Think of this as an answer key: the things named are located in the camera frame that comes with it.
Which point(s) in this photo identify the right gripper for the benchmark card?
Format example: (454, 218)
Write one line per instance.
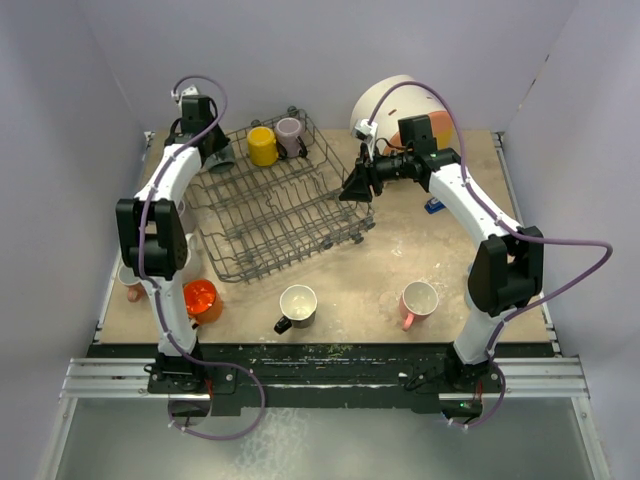
(358, 186)

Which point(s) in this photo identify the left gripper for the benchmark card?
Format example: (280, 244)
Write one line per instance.
(221, 141)

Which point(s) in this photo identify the yellow mug black handle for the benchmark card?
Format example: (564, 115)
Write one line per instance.
(262, 146)

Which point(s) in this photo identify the purple mug black handle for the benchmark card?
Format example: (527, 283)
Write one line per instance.
(289, 142)

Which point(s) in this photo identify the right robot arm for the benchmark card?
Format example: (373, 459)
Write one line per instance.
(507, 270)

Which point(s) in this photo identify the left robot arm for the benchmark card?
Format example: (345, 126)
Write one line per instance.
(153, 242)

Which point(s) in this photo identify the white round drawer cabinet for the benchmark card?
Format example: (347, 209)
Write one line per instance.
(404, 102)

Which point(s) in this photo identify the salmon pink mug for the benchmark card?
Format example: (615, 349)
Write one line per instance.
(127, 277)

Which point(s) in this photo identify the orange mug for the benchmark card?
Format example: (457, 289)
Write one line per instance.
(203, 302)

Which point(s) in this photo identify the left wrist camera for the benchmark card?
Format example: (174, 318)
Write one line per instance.
(191, 90)

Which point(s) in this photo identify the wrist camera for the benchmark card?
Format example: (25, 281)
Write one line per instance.
(191, 90)
(365, 131)

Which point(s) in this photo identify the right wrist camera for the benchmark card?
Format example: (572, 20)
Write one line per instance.
(365, 131)

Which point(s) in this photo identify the grey wire dish rack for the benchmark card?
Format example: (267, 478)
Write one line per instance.
(253, 221)

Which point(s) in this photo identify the white mug black handle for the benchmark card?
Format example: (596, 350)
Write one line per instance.
(298, 306)

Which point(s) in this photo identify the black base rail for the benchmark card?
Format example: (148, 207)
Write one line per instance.
(423, 378)

